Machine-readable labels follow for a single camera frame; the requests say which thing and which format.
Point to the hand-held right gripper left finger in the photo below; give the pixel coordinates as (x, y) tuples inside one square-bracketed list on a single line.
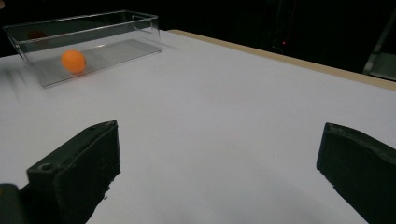
[(81, 174)]

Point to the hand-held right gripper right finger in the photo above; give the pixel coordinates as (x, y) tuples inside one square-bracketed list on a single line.
[(364, 174)]

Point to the orange ball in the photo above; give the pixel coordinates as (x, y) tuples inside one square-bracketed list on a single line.
[(73, 61)]

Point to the clear plastic box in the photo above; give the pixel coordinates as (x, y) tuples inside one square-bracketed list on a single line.
[(118, 46)]

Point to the light wooden table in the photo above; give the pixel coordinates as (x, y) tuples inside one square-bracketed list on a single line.
[(280, 58)]

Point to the white table board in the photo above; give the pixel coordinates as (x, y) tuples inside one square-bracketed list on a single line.
[(218, 109)]

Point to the white metal frame stand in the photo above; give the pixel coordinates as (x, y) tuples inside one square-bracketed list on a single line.
[(381, 63)]

